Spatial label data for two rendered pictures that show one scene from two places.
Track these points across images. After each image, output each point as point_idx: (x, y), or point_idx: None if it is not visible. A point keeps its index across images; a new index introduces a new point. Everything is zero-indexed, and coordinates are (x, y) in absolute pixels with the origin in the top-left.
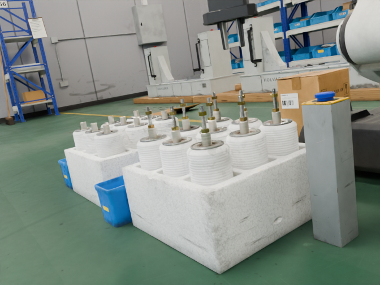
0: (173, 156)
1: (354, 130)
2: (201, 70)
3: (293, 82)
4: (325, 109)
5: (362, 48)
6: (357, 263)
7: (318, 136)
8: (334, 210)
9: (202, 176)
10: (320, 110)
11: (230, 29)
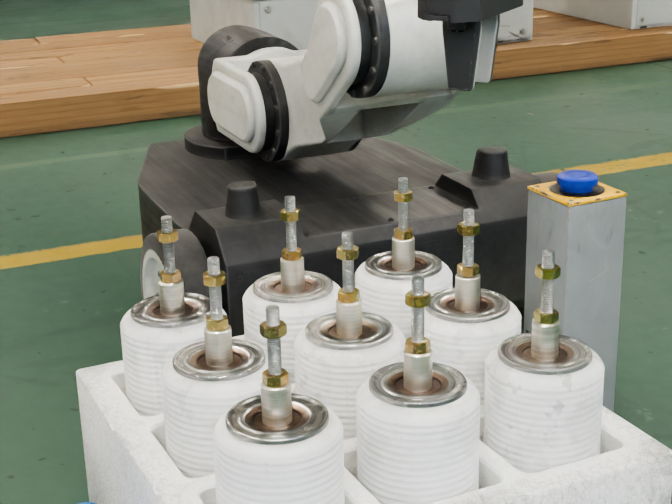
0: (475, 424)
1: (331, 252)
2: None
3: None
4: (617, 207)
5: (422, 65)
6: None
7: (595, 266)
8: (607, 405)
9: (595, 432)
10: (606, 211)
11: None
